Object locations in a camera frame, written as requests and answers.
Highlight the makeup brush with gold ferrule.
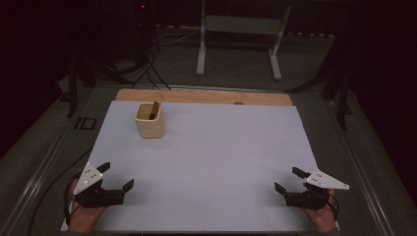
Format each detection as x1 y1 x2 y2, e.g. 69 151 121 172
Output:
149 91 165 121

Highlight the person's left hand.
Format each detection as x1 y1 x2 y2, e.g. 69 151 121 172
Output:
67 178 108 234

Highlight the person's right hand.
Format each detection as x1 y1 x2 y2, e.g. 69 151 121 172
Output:
299 188 339 234

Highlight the beige square cup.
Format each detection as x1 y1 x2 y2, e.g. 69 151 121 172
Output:
134 102 166 140

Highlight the white table mat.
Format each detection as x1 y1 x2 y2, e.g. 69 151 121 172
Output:
60 99 341 234

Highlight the white metal stand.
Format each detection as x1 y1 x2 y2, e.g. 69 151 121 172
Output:
196 0 293 82

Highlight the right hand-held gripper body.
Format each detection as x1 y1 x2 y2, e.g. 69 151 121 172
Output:
283 169 350 211

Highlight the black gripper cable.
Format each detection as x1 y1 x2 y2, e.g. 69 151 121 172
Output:
27 147 94 236

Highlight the black tripod stand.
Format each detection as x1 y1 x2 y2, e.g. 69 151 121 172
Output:
284 63 354 132
66 57 99 119

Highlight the bundle of black cables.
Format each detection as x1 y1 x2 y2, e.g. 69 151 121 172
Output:
97 0 172 91

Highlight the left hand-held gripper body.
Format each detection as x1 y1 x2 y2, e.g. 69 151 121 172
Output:
73 161 126 209

